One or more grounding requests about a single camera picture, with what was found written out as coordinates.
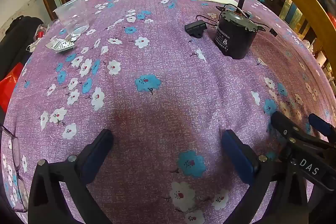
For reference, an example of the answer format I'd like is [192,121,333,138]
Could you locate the gold and blue pillar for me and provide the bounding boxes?
[278,0,315,30]

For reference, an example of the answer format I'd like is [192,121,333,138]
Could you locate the crumpled plastic bags bundle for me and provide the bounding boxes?
[26,25,50,52]

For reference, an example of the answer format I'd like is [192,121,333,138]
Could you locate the large red plastic bag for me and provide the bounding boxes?
[0,63,24,113]

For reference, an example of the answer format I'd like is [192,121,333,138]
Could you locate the purple floral tablecloth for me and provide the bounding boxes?
[0,0,336,224]

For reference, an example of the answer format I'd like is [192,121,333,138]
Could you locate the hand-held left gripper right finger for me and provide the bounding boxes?
[221,130,309,224]

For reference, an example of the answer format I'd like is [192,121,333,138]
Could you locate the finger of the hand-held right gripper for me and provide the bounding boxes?
[271,111,336,151]
[308,113,336,142]

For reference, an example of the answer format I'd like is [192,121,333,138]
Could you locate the black electric motor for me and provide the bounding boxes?
[213,0,263,60]

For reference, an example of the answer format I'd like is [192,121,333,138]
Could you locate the black fabric bag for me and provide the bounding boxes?
[0,15,45,80]

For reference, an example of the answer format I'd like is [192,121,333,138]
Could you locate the thin-framed eyeglasses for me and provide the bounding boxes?
[0,126,29,213]

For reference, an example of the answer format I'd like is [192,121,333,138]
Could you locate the small black capacitor box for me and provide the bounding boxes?
[184,20,208,39]

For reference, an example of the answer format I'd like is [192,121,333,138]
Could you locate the black motor cable plug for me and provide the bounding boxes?
[259,26,278,37]

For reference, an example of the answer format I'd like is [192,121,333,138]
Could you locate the silver blister pill pack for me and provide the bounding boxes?
[46,36,76,53]

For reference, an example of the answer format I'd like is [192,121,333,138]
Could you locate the clear plastic cup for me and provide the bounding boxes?
[53,0,90,35]

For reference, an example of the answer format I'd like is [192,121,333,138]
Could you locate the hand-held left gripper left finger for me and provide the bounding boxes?
[28,129,114,224]

